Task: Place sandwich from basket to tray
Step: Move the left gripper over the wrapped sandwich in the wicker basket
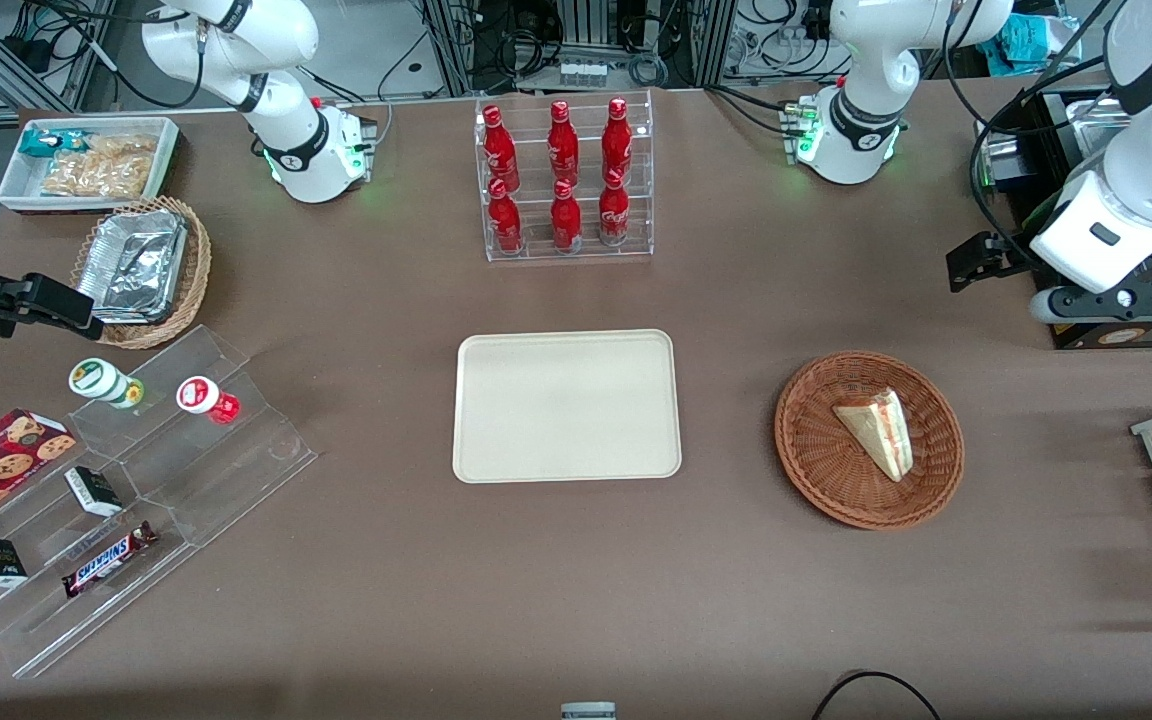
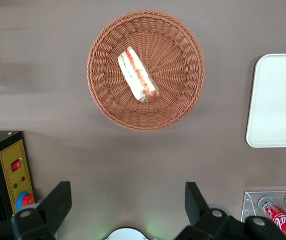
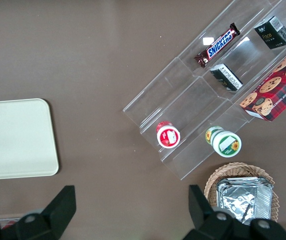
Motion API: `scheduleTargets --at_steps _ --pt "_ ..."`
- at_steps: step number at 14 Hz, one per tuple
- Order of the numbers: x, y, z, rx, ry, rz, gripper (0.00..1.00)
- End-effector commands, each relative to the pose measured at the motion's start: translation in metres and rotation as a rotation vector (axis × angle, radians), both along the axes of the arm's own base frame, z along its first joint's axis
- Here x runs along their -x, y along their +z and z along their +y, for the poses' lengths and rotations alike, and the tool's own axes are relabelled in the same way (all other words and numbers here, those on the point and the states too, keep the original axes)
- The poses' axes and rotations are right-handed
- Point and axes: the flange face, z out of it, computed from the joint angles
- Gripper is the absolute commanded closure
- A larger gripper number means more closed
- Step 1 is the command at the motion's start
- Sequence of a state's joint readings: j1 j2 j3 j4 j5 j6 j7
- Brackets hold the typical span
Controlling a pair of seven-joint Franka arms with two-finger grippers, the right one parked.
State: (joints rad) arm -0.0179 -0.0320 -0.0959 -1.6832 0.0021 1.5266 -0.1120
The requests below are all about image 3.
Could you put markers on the woven wicker basket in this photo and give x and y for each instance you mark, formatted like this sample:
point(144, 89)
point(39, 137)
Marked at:
point(214, 182)

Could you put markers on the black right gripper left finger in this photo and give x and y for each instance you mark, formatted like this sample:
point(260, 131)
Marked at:
point(57, 212)

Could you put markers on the aluminium foil container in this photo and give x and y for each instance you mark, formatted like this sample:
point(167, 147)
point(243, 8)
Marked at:
point(243, 197)

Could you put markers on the Snickers chocolate bar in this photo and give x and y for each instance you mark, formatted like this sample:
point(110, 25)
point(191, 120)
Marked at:
point(218, 46)

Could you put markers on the cream rectangular plastic tray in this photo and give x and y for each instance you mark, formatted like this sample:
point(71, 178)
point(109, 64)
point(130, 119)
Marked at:
point(15, 140)

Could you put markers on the red strawberry yoghurt cup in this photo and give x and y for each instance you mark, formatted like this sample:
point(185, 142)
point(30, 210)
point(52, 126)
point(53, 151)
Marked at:
point(168, 136)

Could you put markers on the red chocolate chip cookie box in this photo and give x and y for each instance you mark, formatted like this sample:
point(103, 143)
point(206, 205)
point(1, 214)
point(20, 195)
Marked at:
point(275, 92)

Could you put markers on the green sunflower yoghurt cup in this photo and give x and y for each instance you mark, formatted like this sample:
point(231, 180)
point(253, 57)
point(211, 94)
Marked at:
point(225, 142)

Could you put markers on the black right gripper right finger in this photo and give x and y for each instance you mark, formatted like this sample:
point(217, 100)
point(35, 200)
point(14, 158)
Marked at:
point(200, 212)

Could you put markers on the black box with Face print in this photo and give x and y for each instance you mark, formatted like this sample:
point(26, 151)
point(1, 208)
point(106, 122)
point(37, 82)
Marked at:
point(271, 33)

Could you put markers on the clear acrylic stepped display shelf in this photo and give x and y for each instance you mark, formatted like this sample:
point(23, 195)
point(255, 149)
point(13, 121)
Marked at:
point(182, 100)

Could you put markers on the black box with white text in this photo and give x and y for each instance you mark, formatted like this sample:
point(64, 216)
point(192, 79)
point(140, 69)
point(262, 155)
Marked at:
point(226, 76)

